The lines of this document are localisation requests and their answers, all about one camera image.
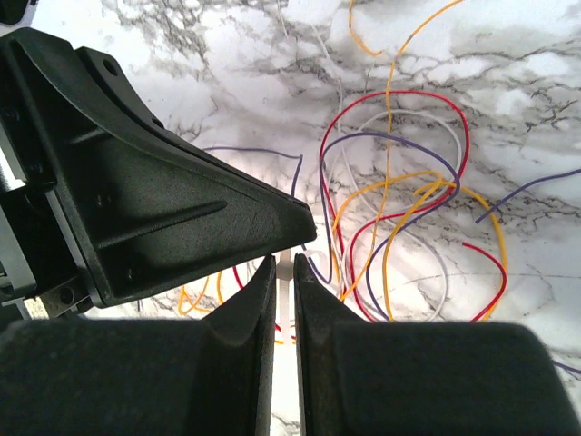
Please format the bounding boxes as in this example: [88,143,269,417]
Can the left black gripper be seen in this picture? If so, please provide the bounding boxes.
[1,28,316,318]

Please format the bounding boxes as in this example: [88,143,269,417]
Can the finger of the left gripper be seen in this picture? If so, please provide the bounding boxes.
[74,47,294,204]

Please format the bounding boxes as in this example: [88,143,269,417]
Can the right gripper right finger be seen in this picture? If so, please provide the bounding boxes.
[294,255,580,435]

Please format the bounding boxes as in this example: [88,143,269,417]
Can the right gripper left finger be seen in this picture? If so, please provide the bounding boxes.
[1,256,276,435]

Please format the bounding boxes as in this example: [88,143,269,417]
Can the white zip tie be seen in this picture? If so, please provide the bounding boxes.
[274,248,328,344]

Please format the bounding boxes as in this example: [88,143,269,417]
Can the purple long wire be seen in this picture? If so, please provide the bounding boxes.
[135,131,581,378]

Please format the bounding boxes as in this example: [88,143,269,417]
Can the red long wire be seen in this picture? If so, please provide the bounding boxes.
[231,89,507,342]

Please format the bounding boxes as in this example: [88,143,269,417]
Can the grey loose wire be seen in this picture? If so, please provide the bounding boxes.
[274,0,464,322]

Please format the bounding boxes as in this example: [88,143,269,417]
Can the yellow loose wire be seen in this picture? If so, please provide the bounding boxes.
[177,0,508,346]

